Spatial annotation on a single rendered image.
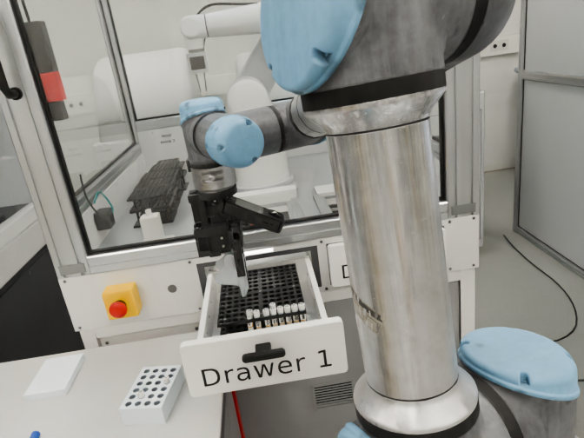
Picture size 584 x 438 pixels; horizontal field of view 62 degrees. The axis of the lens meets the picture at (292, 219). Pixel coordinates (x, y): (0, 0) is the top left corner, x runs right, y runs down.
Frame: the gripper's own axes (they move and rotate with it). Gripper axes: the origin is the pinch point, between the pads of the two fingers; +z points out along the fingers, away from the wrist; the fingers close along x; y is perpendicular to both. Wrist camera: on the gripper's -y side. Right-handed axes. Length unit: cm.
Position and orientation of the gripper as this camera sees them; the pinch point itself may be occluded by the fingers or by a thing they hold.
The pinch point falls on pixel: (246, 284)
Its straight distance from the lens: 93.6
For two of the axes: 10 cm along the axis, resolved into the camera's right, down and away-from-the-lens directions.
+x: 1.0, 3.4, -9.3
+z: 1.3, 9.3, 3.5
